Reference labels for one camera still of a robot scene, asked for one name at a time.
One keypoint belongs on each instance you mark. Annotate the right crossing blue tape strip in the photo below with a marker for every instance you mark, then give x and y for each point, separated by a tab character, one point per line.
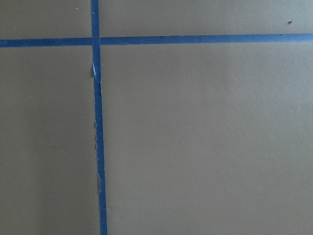
100	151

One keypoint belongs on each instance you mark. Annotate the long blue tape strip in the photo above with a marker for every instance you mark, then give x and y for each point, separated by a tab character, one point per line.
157	40

